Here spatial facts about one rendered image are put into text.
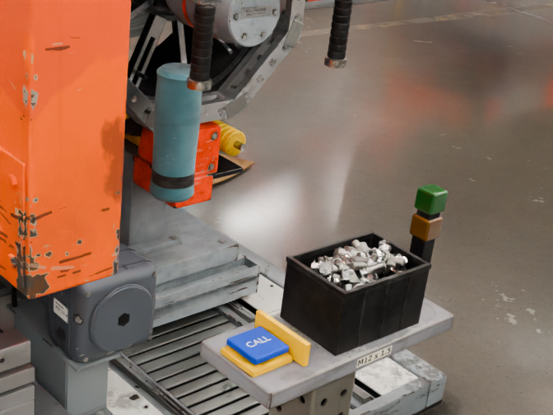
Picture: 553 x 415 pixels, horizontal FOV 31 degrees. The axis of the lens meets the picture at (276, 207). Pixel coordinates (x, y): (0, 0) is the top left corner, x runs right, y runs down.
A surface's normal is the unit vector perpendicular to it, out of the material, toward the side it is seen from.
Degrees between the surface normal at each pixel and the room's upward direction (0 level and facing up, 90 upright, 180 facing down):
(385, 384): 0
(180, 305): 90
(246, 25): 90
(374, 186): 0
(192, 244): 0
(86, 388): 90
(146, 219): 90
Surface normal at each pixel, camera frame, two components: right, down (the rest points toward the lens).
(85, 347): 0.33, 0.43
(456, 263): 0.11, -0.90
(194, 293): 0.66, 0.38
